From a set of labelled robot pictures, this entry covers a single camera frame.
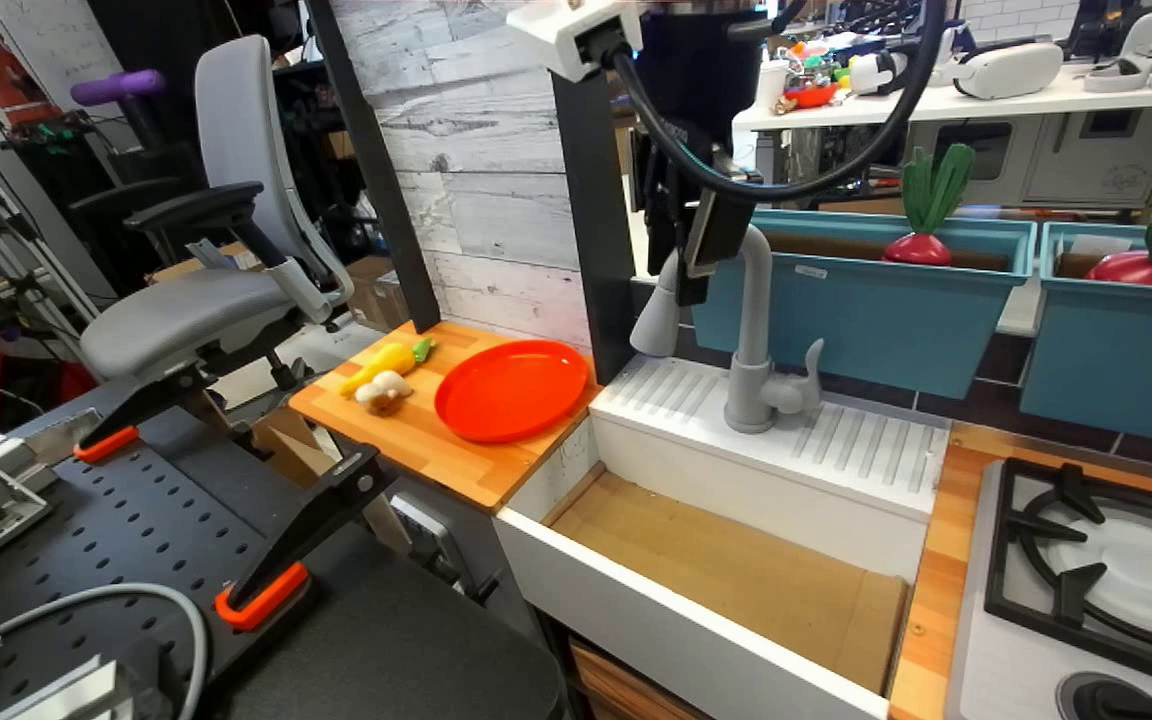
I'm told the teal bin left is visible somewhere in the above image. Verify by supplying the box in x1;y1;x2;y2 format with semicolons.
689;205;1039;404

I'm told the black orange clamp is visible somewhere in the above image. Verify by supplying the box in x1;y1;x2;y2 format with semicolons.
210;444;392;634
71;370;208;464

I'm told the grey toy tap faucet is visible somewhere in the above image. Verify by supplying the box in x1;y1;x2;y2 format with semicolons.
629;228;824;433

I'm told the black orange clamp far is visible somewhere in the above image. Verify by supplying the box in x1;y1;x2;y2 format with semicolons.
71;370;208;464

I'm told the grey cable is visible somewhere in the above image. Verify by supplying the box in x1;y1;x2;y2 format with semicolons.
0;581;210;720

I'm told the teal bin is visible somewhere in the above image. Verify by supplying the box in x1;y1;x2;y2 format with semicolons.
689;205;1039;404
1021;222;1152;440

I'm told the orange plastic plate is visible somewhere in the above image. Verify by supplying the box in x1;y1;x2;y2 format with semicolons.
437;341;590;444

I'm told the grey office chair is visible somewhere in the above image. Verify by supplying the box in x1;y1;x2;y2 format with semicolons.
81;37;352;398

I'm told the teal bin right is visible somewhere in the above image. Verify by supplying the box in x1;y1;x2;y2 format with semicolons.
1021;222;1152;440

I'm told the toy gas stove top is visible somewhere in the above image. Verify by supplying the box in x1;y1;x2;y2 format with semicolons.
949;461;1152;720

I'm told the grey wood-pattern back panel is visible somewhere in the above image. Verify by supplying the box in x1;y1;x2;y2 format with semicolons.
308;0;637;383

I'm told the white toy mushroom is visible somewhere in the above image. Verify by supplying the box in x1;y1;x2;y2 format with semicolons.
352;373;412;417

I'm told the black orange clamp near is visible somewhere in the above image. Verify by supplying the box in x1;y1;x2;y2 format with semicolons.
210;444;392;634

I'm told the wooden counter board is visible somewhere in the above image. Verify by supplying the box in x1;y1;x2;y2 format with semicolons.
289;319;596;511

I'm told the white toy sink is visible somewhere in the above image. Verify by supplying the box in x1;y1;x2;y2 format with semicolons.
494;361;949;720

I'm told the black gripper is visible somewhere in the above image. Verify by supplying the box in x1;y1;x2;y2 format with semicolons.
685;193;752;282

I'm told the yellow toy corn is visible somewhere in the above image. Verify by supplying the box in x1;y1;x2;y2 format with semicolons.
339;337;437;398

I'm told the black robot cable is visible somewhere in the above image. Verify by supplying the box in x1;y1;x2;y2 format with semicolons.
606;0;950;207

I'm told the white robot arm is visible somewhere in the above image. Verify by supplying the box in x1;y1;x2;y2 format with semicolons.
509;0;755;288

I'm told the toy radish left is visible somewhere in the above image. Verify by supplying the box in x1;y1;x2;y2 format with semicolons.
884;143;974;265

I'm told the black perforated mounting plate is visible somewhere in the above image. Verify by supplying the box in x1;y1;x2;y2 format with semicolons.
0;417;565;720

